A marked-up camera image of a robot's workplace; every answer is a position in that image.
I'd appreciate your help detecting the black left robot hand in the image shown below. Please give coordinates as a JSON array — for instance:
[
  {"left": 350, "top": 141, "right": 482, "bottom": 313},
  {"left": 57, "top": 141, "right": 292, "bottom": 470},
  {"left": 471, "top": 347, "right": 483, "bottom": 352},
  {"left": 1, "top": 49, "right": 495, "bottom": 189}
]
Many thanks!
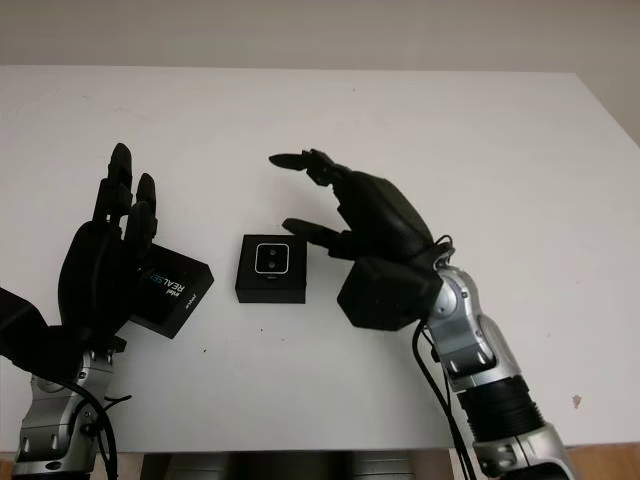
[{"left": 57, "top": 142, "right": 160, "bottom": 347}]

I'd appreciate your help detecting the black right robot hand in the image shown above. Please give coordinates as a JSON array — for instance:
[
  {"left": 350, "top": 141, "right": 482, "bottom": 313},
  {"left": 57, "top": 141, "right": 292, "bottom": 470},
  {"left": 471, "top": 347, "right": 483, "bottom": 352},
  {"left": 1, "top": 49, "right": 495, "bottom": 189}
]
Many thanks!
[{"left": 268, "top": 147, "right": 436, "bottom": 266}]

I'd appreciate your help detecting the black RealSense box lid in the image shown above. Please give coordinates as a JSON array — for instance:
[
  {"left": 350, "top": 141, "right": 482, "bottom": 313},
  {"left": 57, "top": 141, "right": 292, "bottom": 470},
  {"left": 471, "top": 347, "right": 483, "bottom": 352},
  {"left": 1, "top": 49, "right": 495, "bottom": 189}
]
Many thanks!
[{"left": 130, "top": 243, "right": 216, "bottom": 341}]

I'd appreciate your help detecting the dark grey robot torso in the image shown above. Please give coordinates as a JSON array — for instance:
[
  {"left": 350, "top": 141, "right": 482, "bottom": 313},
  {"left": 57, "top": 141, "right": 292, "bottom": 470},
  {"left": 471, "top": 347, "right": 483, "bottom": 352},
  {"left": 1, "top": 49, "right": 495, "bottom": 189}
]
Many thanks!
[{"left": 139, "top": 439, "right": 454, "bottom": 480}]

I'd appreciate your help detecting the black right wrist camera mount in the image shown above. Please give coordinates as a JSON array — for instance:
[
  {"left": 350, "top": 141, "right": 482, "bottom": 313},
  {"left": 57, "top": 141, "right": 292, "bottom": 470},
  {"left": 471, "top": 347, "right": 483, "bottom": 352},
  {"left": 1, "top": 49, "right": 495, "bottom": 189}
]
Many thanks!
[{"left": 336, "top": 255, "right": 446, "bottom": 332}]

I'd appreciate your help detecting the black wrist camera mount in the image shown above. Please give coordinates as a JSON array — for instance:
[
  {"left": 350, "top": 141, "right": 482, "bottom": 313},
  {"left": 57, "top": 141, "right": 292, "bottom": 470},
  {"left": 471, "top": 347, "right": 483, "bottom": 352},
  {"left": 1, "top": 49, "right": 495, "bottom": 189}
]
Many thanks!
[
  {"left": 336, "top": 255, "right": 446, "bottom": 332},
  {"left": 0, "top": 285, "right": 96, "bottom": 381}
]

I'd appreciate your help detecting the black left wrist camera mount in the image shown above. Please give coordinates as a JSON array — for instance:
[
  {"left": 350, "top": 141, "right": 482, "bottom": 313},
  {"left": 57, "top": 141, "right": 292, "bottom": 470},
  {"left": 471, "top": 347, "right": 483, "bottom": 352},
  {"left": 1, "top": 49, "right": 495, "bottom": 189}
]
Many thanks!
[{"left": 0, "top": 285, "right": 96, "bottom": 381}]

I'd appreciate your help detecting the black camera box base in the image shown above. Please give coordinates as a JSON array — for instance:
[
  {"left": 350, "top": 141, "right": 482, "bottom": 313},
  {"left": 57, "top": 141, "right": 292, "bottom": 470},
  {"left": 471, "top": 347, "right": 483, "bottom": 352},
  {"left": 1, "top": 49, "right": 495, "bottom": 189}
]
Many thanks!
[{"left": 234, "top": 233, "right": 308, "bottom": 305}]

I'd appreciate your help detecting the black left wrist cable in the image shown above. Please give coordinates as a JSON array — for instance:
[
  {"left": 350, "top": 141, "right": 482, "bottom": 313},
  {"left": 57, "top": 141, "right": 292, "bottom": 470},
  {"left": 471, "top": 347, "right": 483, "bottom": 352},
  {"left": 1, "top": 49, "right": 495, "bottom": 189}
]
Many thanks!
[{"left": 64, "top": 379, "right": 132, "bottom": 480}]

